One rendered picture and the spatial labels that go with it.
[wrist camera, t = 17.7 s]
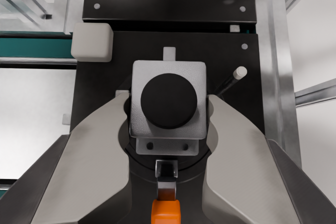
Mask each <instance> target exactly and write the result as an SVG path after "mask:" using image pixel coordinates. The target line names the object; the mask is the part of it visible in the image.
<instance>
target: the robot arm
mask: <svg viewBox="0 0 336 224"><path fill-rule="evenodd" d="M131 98H132V94H131V93H128V92H124V93H121V94H120V95H118V96H117V97H115V98H114V99H112V100H111V101H109V102H108V103H106V104H105V105H103V106H101V107H100V108H98V109H97V110H95V111H94V112H93V113H91V114H90V115H89V116H87V117H86V118H85V119H84V120H83V121H81V122H80V123H79V124H78V125H77V126H76V127H75V128H74V129H73V130H72V131H71V132H70V133H69V134H62V135H61V136H60V137H59V138H58V139H57V140H56V141H55V142H54V143H53V144H52V145H51V146H50V147H49V148H48V149H47V150H46V151H45V152H44V153H43V154H42V155H41V156H40V157H39V158H38V159H37V160H36V161H35V162H34V163H33V164H32V165H31V166H30V167H29V168H28V169H27V170H26V171H25V172H24V173H23V174H22V176H21V177H20V178H19V179H18V180H17V181H16V182H15V183H14V184H13V185H12V186H11V187H10V188H9V189H8V190H7V191H6V192H5V193H4V194H3V195H2V196H1V198H0V224H117V223H118V222H119V221H120V220H122V219H123V218H124V217H125V216H126V215H127V214H128V213H129V212H130V210H131V208H132V182H131V173H130V164H129V157H128V155H127V154H126V153H125V152H124V149H125V148H126V146H127V145H128V143H129V141H130V138H129V128H128V122H129V121H130V113H131ZM206 122H207V123H208V125H209V127H208V133H207V139H206V144H207V146H208V147H209V149H210V151H211V153H212V154H211V155H210V156H209V157H208V159H207V163H206V169H205V175H204V181H203V186H202V211H203V213H204V215H205V216H206V217H207V218H208V219H209V220H210V221H212V222H213V223H214V224H336V207H335V206H334V205H333V204H332V202H331V201H330V200H329V199H328V198H327V197H326V195H325V194H324V193H323V192H322V191H321V190H320V189H319V188H318V187H317V186H316V184H315V183H314V182H313V181H312V180H311V179H310V178H309V177H308V176H307V175H306V173H305V172H304V171H303V170H302V169H301V168H300V167H299V166H298V165H297V164H296V163H295V161H294V160H293V159H292V158H291V157H290V156H289V155H288V154H287V153H286V152H285V150H284V149H283V148H282V147H281V146H280V145H279V144H278V143H277V142H276V141H275V140H274V139H267V138H266V137H265V135H264V134H263V133H262V132H261V131H260V130H259V129H258V128H257V127H256V126H255V125H254V124H253V123H252V122H251V121H250V120H249V119H247V118H246V117H245V116H244V115H242V114H241V113H240V112H238V111H237V110H236V109H234V108H233V107H231V106H230V105H229V104H227V103H226V102H224V101H223V100H222V99H220V98H219V97H217V96H216V95H213V94H209V95H206Z"/></svg>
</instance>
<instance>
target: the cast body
mask: <svg viewBox="0 0 336 224"><path fill-rule="evenodd" d="M206 96H207V80H206V65H205V63H204V62H200V61H176V48H175V47H164V48H163V61H159V60H136V61H134V63H133V68H132V87H131V105H130V123H129V134H130V136H131V137H133V138H136V153H137V154H139V155H174V156H196V155H198V153H199V140H202V139H204V138H206V135H207V100H206Z"/></svg>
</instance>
